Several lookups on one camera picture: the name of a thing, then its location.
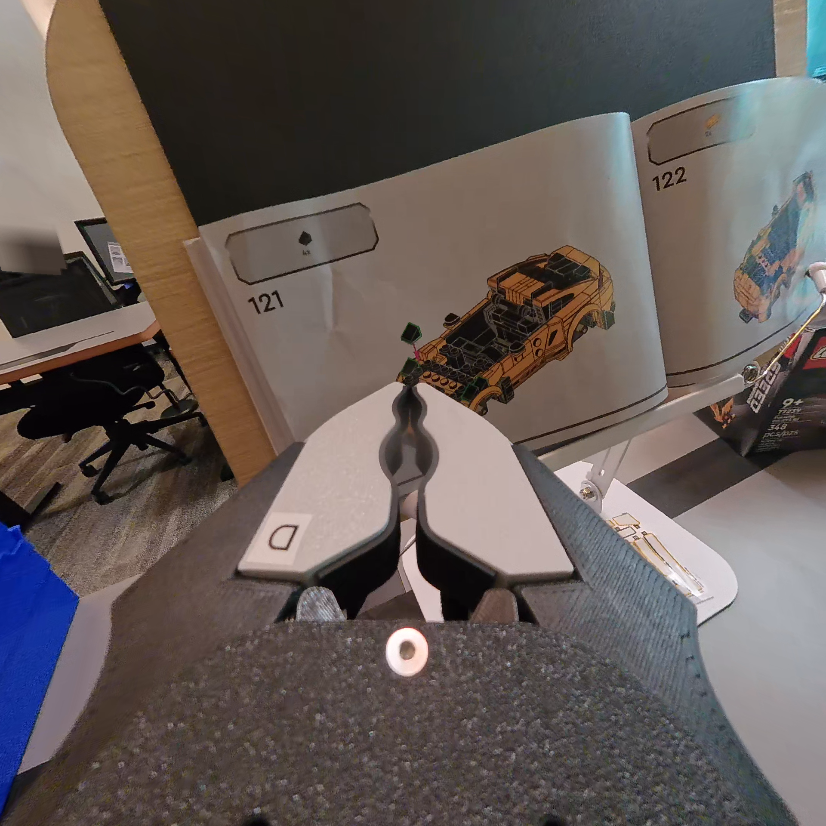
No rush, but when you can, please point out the black office chair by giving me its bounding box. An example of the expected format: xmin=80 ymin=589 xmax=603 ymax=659
xmin=16 ymin=345 xmax=201 ymax=504

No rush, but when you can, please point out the office desk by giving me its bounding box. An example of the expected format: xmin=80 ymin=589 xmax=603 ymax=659
xmin=0 ymin=300 xmax=162 ymax=401

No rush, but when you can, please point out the lego instruction booklet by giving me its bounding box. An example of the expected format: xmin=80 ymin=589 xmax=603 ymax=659
xmin=197 ymin=77 xmax=826 ymax=453

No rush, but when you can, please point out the computer monitor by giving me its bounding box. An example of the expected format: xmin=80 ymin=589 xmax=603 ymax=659
xmin=0 ymin=252 xmax=120 ymax=339
xmin=74 ymin=218 xmax=139 ymax=288

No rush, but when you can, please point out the black wood-edged divider panel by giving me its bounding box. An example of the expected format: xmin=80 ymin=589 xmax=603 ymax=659
xmin=45 ymin=0 xmax=796 ymax=485

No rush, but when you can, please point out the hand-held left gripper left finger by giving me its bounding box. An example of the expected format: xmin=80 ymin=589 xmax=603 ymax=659
xmin=236 ymin=381 xmax=410 ymax=582

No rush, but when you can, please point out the white book stand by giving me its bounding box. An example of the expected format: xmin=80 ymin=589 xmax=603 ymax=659
xmin=182 ymin=235 xmax=826 ymax=623

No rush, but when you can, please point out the lego sticker sheet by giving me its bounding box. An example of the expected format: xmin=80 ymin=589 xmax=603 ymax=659
xmin=607 ymin=512 xmax=706 ymax=602

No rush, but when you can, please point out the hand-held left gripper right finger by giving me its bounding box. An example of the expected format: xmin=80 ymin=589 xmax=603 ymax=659
xmin=412 ymin=382 xmax=576 ymax=586

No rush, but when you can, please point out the black lego box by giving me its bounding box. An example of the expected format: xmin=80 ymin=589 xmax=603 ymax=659
xmin=693 ymin=326 xmax=826 ymax=459

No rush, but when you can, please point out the blue plastic bin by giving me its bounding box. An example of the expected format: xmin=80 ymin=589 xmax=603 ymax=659
xmin=0 ymin=521 xmax=80 ymax=801

